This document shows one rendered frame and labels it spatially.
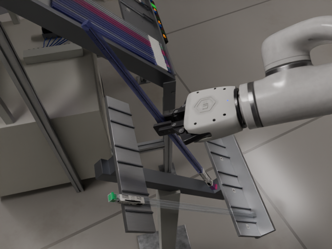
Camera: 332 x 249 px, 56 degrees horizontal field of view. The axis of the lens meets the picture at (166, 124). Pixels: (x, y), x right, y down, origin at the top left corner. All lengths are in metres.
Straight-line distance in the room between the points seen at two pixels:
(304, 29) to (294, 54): 0.04
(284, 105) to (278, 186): 1.37
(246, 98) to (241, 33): 2.16
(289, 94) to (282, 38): 0.09
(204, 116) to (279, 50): 0.16
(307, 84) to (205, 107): 0.17
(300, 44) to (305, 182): 1.46
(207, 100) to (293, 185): 1.38
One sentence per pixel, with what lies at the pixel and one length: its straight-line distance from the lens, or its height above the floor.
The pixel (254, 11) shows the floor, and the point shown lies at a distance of 2.97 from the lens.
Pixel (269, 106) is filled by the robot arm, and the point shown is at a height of 1.22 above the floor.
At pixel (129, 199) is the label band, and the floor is 1.04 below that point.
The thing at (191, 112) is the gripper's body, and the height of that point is 1.16.
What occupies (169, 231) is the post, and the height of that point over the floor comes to 0.49.
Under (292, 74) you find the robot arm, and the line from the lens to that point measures 0.55.
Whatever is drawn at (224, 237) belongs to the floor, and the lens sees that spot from 1.71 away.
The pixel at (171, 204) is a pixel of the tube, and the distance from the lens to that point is 0.71.
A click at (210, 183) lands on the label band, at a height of 0.92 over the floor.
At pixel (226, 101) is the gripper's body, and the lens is 0.57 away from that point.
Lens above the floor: 1.62
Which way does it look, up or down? 54 degrees down
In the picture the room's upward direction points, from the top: straight up
